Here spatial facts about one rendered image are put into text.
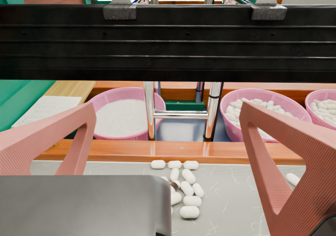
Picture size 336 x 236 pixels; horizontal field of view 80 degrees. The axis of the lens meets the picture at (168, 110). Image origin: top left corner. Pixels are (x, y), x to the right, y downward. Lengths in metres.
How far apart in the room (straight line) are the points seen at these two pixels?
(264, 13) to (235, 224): 0.37
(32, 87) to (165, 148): 0.49
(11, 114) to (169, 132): 0.47
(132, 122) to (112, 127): 0.06
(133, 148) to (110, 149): 0.06
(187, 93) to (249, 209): 0.45
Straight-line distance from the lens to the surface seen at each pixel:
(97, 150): 0.55
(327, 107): 0.89
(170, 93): 0.77
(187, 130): 0.70
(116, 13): 0.23
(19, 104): 0.75
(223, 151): 0.53
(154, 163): 0.50
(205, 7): 0.24
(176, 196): 0.45
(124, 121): 0.67
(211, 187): 0.49
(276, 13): 0.25
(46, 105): 0.75
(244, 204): 0.49
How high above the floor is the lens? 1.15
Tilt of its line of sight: 37 degrees down
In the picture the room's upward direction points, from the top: straight up
